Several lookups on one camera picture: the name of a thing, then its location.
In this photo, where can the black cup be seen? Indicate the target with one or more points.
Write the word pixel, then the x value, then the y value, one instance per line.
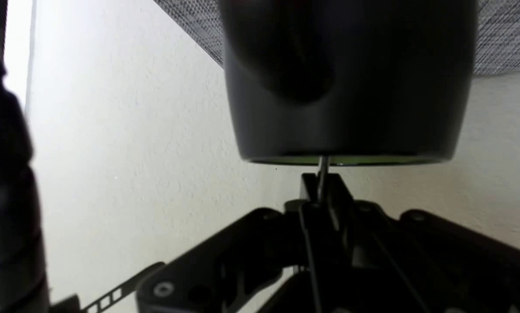
pixel 352 104

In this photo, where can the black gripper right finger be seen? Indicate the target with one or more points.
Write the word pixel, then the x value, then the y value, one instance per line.
pixel 422 261

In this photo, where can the grey woven placemat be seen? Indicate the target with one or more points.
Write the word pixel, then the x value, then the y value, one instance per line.
pixel 504 40

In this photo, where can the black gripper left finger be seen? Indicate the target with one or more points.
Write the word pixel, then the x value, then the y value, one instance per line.
pixel 243 254

